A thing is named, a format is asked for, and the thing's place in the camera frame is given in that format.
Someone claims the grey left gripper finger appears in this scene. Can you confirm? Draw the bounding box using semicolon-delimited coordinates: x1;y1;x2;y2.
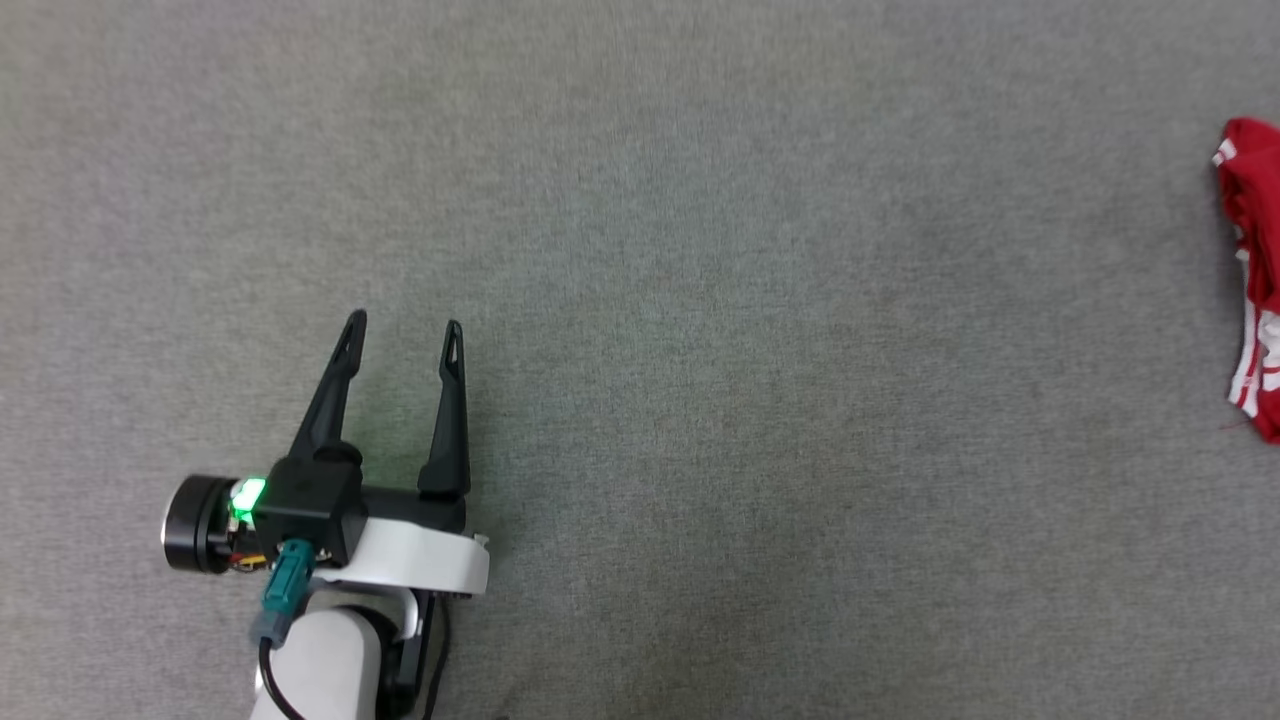
417;319;473;502
288;309;369;483

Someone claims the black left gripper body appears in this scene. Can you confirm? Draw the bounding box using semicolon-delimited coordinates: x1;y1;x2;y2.
162;474;492;599

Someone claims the red garment with white trim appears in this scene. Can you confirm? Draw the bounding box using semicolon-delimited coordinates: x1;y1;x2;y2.
1211;117;1280;445

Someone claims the black cable with teal connector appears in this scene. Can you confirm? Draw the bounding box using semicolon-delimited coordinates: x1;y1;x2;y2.
248;538;319;720

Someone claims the thin black cable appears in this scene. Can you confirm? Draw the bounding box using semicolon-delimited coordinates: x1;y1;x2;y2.
422;595;453;720

